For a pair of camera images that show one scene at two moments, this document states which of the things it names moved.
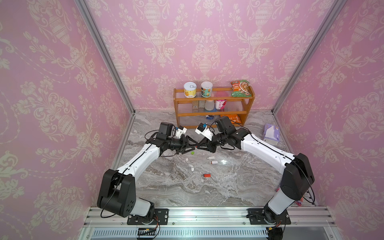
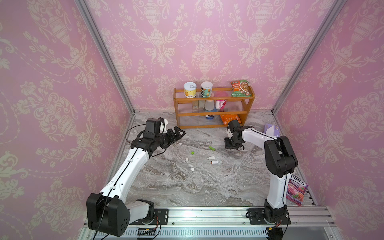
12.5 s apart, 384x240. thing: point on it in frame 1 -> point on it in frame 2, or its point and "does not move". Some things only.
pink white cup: x=220 y=104 does not move
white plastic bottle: x=209 y=105 does not move
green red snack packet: x=240 y=89 does not move
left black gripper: x=183 y=143 -> x=173 y=138
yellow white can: x=190 y=89 does not move
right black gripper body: x=218 y=140 -> x=231 y=143
